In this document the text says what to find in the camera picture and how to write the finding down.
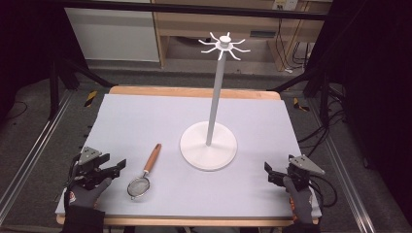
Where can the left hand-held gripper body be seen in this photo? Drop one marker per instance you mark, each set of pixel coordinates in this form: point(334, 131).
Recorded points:
point(89, 168)

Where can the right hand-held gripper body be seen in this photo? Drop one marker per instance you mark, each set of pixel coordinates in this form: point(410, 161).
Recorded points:
point(299, 172)

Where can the white hook stand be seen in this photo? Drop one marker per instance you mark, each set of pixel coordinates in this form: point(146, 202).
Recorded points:
point(210, 149)

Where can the person's left hand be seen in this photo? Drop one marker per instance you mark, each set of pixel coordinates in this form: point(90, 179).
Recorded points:
point(85, 194)

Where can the person's right hand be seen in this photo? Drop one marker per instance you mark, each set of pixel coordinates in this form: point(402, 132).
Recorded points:
point(301, 200)

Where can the yellow-black floor tape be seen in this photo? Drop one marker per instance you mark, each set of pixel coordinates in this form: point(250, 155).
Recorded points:
point(91, 98)
point(300, 105)

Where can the white table mat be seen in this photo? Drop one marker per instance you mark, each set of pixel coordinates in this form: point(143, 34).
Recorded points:
point(194, 187)

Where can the black metal stand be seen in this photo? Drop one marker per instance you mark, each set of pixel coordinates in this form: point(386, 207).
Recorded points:
point(64, 77)
point(311, 81)

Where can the wooden table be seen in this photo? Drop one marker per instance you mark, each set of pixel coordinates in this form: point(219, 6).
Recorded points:
point(194, 92)

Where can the white cabinet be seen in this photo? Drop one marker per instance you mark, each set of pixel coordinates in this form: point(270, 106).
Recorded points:
point(113, 35)

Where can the metal floor rail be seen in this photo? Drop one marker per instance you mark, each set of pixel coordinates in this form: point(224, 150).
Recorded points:
point(343, 174)
point(32, 149)

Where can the white wall outlet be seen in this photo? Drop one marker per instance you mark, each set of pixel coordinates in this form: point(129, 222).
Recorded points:
point(285, 4)

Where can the black metal frame bar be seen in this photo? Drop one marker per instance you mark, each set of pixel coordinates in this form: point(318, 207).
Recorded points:
point(194, 8)

